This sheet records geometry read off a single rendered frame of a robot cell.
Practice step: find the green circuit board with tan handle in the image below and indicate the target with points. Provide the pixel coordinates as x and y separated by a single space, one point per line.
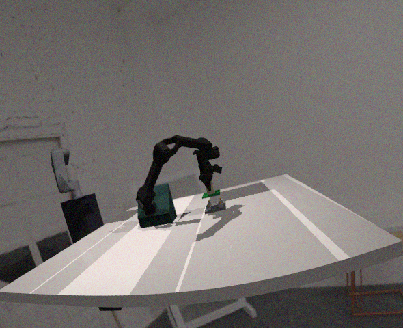
211 193

